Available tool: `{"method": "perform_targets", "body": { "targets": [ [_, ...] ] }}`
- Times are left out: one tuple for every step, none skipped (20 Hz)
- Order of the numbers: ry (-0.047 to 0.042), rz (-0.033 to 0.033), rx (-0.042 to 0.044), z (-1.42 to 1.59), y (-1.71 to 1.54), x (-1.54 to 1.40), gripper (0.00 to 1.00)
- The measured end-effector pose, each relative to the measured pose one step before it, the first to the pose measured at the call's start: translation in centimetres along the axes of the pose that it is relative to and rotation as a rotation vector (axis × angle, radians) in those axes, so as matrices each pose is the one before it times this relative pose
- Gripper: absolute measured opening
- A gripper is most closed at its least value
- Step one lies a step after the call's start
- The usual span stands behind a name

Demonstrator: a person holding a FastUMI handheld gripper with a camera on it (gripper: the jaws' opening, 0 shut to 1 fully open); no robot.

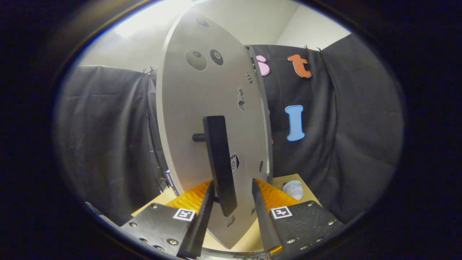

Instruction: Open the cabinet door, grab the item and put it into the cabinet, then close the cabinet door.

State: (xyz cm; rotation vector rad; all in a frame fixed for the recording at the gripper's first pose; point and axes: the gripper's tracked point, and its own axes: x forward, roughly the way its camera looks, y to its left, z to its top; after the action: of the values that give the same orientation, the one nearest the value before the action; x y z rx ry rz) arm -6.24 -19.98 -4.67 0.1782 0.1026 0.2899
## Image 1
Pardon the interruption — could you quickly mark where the white cabinet door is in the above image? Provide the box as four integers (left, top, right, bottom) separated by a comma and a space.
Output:
156, 9, 269, 250

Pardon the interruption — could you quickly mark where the black backdrop cloth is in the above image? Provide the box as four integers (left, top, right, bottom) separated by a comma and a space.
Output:
56, 33, 403, 226

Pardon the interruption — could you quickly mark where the thin black stand pole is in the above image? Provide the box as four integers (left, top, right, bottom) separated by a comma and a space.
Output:
145, 105, 168, 192

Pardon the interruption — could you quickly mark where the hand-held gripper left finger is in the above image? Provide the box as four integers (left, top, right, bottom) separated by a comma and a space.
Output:
120, 180, 216, 259

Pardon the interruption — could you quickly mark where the grey cabinet body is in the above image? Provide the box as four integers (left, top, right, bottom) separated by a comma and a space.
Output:
245, 44, 274, 185

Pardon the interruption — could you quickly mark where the black door handle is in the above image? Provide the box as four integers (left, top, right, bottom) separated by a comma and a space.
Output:
192, 116, 237, 217

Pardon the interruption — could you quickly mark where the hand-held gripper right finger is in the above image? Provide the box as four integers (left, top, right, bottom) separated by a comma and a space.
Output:
252, 178, 346, 255

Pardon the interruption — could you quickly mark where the small white round object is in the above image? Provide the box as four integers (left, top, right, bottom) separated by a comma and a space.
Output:
282, 180, 304, 201

